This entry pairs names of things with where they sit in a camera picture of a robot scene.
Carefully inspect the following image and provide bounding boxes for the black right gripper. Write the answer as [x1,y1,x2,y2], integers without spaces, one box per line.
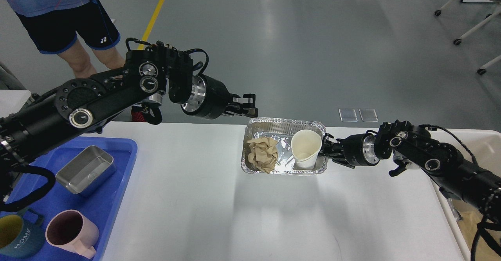
[322,133,380,169]

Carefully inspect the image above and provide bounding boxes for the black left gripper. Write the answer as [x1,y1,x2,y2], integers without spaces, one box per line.
[181,74,258,119]

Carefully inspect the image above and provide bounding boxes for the white paper cup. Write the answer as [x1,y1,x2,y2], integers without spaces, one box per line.
[290,130,322,170]

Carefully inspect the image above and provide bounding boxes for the aluminium foil tray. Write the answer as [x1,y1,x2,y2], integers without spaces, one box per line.
[240,117,328,176]

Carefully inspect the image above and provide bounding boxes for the brown paper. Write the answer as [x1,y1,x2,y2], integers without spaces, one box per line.
[247,137,278,174]

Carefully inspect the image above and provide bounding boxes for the stainless steel rectangular tray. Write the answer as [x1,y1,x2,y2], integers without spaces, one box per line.
[56,146,117,197]

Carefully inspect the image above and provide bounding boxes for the pink plastic mug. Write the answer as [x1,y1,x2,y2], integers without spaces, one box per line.
[45,209,100,259]

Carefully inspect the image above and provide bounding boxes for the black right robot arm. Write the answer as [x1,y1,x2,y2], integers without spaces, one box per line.
[319,120,501,261]

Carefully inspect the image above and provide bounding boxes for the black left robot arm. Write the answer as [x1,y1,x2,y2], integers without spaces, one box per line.
[1,38,258,212]

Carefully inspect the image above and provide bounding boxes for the clear floor plate left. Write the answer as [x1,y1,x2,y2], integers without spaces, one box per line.
[338,108,358,122]

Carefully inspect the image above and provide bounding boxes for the clear floor plate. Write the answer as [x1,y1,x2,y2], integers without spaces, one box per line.
[338,108,358,122]
[359,109,378,122]

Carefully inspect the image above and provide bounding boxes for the clear floor plate right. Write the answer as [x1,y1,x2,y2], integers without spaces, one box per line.
[359,109,378,122]

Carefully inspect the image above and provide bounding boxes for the beige plastic bin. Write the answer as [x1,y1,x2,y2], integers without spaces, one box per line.
[421,130,501,261]

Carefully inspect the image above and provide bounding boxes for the white rolling chair base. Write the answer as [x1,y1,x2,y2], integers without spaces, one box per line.
[431,0,500,78]

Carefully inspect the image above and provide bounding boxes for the blue plastic tray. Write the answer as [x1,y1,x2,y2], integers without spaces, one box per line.
[1,137,137,261]

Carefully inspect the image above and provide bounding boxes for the person in blue shirt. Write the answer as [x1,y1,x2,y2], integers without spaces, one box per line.
[6,0,125,78]

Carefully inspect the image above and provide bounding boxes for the white side table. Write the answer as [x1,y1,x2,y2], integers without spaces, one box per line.
[0,90,32,118]

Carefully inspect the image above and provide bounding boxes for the dark teal HOME mug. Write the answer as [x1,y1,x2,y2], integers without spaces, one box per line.
[0,208,45,259]

